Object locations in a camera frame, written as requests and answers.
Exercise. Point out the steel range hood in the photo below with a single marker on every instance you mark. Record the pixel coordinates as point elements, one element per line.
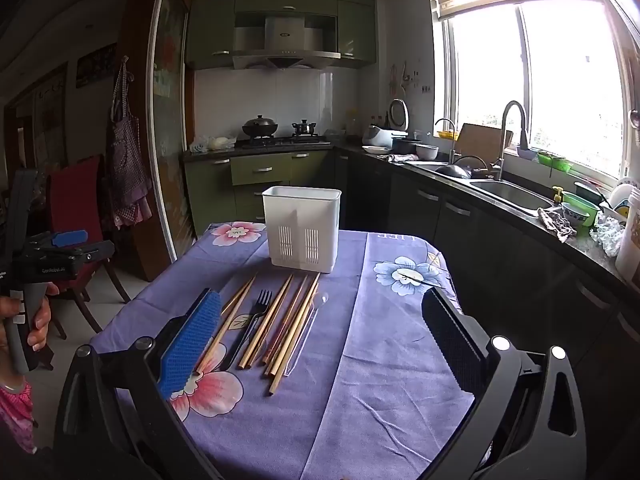
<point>285,35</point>

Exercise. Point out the stainless steel sink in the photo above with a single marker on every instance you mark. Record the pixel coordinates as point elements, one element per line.
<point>505,192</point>

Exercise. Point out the brown dish cloth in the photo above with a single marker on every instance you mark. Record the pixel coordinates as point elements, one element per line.
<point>555,225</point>

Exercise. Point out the red chair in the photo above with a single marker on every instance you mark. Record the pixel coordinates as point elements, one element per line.
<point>75,200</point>

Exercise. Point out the white plastic utensil holder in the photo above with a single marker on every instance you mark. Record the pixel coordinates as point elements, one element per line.
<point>300,215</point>

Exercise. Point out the small steel faucet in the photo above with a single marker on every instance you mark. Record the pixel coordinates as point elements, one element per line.
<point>452,145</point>

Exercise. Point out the row of wooden chopsticks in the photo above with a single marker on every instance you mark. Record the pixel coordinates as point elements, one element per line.
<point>280,310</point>

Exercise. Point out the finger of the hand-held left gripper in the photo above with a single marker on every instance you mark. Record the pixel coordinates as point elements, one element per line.
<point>97,251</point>
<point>70,237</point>

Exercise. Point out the yellow basket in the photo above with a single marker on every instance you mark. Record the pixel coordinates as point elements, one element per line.
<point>447,135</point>

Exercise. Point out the clear plastic spoon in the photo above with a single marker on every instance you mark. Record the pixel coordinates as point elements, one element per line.
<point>320,300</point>

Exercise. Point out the grey bowl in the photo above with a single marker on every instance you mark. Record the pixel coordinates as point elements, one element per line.
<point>426,152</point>

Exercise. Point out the checked apron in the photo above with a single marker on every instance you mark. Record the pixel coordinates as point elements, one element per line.
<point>125,160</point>

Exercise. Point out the dark kitchen counter cabinets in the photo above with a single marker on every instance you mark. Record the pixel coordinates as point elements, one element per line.
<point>450,225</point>

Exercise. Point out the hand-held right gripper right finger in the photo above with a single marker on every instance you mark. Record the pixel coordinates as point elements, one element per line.
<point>450,340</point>

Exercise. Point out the green kitchen cabinets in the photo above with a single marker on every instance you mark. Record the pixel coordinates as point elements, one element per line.
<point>210,25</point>
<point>260,167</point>

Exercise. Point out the dark framed wall picture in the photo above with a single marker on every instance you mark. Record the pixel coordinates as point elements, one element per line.
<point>95,66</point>

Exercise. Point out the window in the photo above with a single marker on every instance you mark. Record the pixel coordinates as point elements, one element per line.
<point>560,85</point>

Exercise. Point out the wooden cutting board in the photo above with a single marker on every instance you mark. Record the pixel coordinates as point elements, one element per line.
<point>482,142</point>

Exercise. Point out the green upper kitchen cabinets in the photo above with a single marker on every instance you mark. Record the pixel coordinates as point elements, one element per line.
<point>210,25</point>

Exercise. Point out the purple floral tablecloth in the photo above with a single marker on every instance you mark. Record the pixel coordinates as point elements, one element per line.
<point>350,360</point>

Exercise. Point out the small black pot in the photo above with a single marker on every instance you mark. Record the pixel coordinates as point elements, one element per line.
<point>305,129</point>

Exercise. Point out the white plastic bag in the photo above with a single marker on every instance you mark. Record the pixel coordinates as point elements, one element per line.
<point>217,143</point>

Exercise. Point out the white rice cooker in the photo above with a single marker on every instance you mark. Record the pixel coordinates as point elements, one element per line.
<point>375,135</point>

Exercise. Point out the small green basin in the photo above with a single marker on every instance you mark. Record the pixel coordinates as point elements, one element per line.
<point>552,161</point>

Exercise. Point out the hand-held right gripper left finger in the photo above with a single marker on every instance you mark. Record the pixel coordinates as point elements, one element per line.
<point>192,340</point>

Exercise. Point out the person's left hand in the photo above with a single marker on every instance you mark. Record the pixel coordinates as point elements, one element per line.
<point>40,322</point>

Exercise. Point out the green lower kitchen cabinets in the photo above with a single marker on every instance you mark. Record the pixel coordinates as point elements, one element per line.
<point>260,167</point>

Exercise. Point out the large green basin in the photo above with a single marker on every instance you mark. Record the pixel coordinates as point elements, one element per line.
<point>587,205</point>

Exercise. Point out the patterned bowl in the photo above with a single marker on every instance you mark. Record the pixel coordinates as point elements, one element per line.
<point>575,216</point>

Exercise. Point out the black wok with lid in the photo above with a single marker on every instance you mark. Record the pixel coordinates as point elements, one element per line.
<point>260,127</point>

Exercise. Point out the white bucket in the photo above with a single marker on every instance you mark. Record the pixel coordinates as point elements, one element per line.
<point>630,250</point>

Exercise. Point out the yellow soap pump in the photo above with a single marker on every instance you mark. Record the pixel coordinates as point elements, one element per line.
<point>557,195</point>

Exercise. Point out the gas stove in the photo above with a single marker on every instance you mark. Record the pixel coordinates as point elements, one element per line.
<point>280,142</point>

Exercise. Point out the tall steel faucet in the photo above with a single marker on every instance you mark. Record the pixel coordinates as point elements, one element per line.
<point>501,160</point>

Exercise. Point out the black plastic fork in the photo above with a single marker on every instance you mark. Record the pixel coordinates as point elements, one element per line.
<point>252,317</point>

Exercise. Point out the white plate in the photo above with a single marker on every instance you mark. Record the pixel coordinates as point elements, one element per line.
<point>376,149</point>

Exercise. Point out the crumpled clear plastic bag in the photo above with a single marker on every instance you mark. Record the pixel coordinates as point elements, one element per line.
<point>607,235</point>

